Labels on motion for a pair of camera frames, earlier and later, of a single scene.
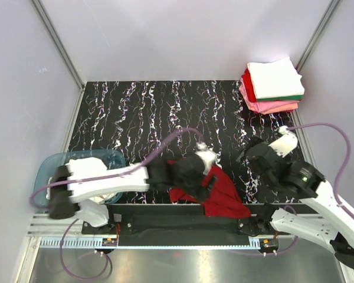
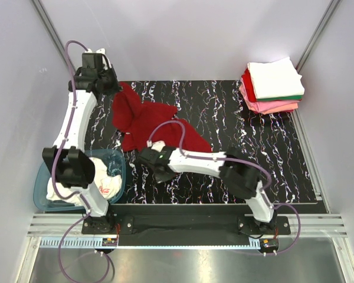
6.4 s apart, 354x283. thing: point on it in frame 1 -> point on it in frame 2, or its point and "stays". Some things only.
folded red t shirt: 249,86 stays
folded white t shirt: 275,79 stays
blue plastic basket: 111,157 stays
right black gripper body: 253,140 -> 161,178
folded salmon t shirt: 281,109 stays
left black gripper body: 194,189 -> 110,83
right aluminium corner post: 329,13 stays
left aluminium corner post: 58,40 stays
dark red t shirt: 219,198 -> 143,122
